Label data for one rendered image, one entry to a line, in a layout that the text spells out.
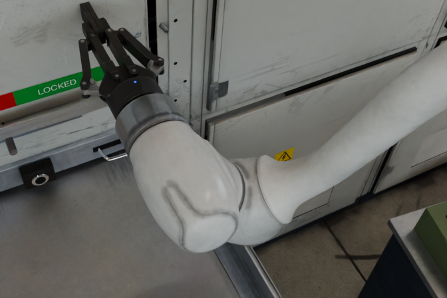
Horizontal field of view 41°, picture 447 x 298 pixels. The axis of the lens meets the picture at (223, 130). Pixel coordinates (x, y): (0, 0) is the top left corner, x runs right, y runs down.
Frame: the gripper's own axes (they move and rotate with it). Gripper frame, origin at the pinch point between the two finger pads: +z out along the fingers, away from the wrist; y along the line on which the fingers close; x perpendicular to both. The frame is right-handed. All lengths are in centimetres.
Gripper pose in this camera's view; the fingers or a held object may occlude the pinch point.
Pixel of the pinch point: (92, 23)
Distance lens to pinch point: 96.9
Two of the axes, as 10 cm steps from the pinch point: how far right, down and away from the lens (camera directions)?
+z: -4.6, -7.0, 5.4
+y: 8.9, -3.2, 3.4
